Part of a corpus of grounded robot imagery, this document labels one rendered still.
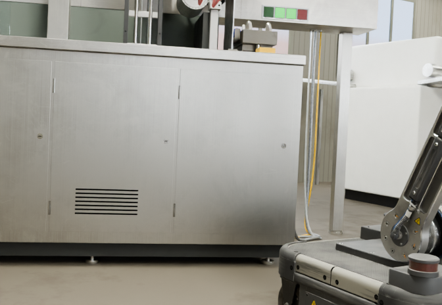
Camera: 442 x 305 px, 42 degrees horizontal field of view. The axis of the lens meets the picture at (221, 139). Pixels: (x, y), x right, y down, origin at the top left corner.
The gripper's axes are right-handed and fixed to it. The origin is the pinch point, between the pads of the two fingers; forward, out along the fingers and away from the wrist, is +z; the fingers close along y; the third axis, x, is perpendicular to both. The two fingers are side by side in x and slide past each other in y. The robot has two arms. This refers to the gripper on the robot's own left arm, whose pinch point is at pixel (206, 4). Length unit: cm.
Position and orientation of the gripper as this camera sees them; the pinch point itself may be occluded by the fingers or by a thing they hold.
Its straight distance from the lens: 224.3
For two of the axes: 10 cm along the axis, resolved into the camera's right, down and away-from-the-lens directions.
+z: -2.9, 8.4, 4.5
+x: 4.3, 5.4, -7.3
